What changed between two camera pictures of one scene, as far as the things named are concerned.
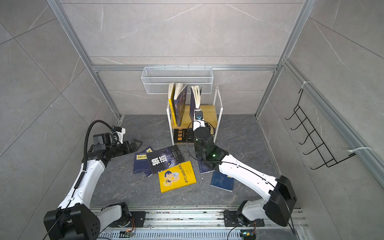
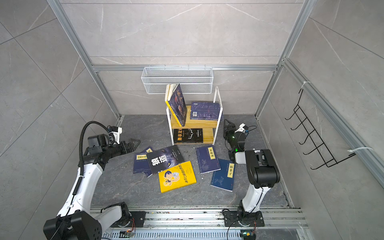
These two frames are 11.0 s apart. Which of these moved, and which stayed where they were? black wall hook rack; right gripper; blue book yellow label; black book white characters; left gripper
Moved: right gripper
Stayed: black wall hook rack; black book white characters; left gripper; blue book yellow label
